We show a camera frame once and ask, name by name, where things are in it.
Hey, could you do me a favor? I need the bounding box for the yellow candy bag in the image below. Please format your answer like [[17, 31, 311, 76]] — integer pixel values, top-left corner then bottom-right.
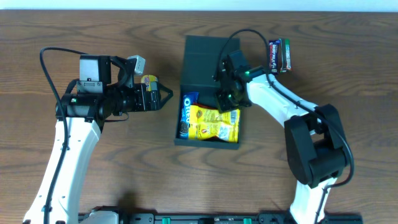
[[188, 105, 241, 143]]

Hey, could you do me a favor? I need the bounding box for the green chocolate bar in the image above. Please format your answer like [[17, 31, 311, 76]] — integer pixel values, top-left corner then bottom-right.
[[280, 39, 292, 72]]

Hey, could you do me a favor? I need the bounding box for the red candy bag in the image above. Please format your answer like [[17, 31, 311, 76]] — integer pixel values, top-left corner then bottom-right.
[[193, 103, 217, 110]]

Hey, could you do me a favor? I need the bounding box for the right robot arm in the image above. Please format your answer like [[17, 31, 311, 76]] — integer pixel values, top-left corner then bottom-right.
[[213, 65, 354, 223]]

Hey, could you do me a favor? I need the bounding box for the dark green box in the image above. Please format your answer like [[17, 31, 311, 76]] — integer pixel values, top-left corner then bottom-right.
[[174, 35, 240, 150]]

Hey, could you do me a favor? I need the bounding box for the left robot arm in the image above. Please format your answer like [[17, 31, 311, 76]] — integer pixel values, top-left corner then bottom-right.
[[23, 82, 173, 223]]

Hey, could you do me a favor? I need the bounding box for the blue oreo cookie pack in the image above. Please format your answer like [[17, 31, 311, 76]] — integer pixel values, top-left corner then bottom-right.
[[179, 92, 199, 139]]

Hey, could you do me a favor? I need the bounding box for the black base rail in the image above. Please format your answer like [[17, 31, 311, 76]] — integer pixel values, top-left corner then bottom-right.
[[77, 212, 363, 224]]

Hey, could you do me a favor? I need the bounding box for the purple dairy milk bar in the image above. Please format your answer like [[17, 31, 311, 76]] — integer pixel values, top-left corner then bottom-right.
[[269, 40, 280, 75]]

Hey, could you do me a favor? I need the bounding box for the yellow candy roll tube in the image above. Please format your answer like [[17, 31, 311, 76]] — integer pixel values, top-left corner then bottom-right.
[[141, 75, 159, 91]]

